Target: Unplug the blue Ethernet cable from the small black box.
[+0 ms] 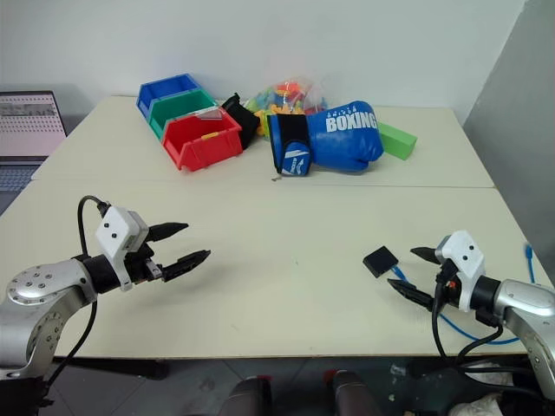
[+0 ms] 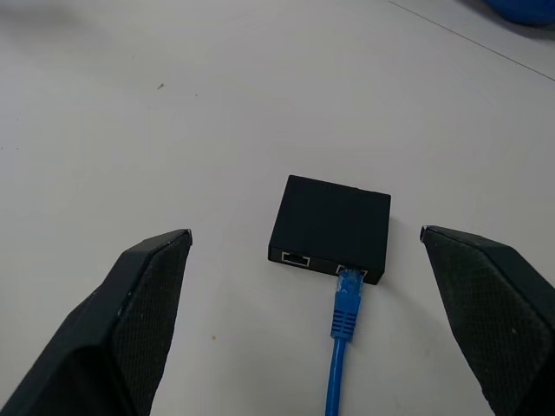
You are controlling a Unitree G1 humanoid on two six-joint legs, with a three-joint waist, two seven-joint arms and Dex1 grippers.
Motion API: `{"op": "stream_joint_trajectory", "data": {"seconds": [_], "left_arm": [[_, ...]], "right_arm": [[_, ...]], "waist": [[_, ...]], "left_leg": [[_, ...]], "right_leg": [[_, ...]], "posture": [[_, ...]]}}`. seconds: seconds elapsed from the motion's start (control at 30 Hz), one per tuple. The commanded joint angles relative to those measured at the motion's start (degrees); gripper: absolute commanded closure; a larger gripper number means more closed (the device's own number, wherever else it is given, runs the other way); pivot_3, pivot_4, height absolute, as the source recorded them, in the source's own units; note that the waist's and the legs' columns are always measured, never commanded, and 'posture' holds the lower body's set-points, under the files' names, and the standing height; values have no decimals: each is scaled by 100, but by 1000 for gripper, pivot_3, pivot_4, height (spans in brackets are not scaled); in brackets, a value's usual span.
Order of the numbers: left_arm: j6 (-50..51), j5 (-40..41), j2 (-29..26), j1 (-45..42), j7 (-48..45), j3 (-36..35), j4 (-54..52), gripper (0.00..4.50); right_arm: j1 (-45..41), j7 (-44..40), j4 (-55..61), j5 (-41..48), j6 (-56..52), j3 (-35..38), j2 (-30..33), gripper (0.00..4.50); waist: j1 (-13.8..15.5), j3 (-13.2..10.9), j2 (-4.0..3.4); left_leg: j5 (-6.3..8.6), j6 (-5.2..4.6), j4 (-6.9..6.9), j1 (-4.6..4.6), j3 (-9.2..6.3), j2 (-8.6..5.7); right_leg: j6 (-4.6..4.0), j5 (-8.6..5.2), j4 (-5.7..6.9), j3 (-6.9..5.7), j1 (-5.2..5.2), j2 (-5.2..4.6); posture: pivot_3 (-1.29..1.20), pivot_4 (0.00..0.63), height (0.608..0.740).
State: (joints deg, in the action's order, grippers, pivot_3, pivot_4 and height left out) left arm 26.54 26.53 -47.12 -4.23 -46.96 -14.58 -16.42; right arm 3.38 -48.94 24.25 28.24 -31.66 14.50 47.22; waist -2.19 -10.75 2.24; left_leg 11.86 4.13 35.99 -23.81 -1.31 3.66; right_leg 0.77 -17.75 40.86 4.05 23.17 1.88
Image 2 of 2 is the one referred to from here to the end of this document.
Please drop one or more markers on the black network switch box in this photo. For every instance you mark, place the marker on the black network switch box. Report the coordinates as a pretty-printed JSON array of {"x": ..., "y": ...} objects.
[{"x": 331, "y": 219}]

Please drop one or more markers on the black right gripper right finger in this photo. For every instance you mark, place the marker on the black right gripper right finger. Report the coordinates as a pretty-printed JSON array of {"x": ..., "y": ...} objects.
[{"x": 498, "y": 320}]

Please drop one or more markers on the blue round object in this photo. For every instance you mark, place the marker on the blue round object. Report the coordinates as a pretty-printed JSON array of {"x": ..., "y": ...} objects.
[{"x": 531, "y": 11}]

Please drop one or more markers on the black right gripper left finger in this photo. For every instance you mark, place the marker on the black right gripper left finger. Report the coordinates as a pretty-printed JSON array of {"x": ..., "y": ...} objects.
[{"x": 108, "y": 329}]

